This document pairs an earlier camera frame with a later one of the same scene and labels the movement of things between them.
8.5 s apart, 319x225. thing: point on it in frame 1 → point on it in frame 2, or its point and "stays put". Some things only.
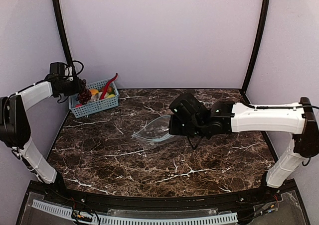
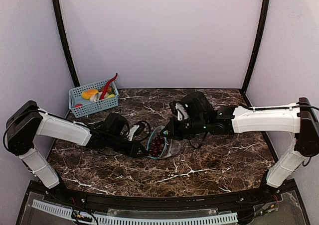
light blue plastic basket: [92, 107] stays put
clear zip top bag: [154, 133] → [159, 146]
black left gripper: [75, 86] → [134, 148]
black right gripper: [178, 126] stays put
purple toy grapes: [84, 96] → [157, 146]
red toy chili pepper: [106, 85] stays put
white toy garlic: [95, 97] stays put
